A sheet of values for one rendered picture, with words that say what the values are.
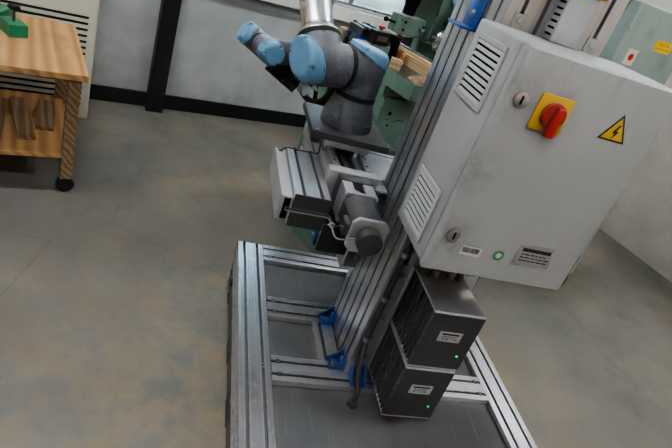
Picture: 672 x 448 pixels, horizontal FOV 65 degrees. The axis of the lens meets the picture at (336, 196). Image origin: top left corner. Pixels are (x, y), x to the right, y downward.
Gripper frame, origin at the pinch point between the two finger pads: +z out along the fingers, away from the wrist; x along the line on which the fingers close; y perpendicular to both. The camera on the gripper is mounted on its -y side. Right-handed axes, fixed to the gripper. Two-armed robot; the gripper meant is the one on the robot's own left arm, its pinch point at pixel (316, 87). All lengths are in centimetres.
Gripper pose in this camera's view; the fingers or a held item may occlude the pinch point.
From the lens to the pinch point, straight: 196.7
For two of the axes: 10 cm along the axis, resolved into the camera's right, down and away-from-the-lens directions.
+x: 4.7, 5.1, -7.2
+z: 5.9, 4.3, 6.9
